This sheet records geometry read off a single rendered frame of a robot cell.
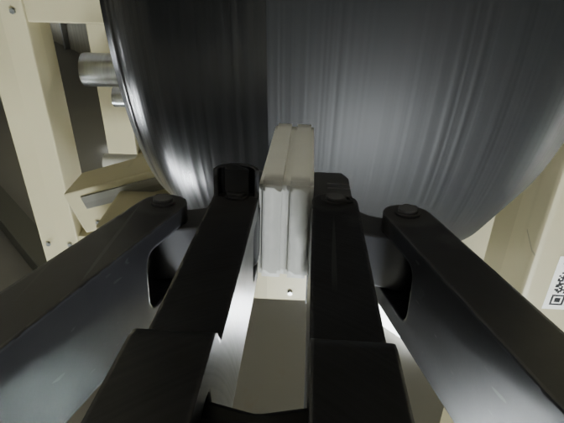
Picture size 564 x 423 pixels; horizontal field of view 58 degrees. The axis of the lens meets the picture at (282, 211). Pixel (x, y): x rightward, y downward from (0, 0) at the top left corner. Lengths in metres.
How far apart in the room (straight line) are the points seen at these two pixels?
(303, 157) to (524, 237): 0.50
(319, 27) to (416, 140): 0.09
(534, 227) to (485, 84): 0.35
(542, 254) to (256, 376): 2.80
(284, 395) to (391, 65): 3.00
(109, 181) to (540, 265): 0.77
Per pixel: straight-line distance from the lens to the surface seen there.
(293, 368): 3.35
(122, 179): 1.04
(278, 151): 0.17
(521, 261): 0.65
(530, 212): 0.63
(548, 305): 0.67
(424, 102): 0.29
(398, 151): 0.31
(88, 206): 1.09
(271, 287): 0.94
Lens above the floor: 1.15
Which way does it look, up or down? 31 degrees up
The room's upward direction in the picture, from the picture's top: 179 degrees counter-clockwise
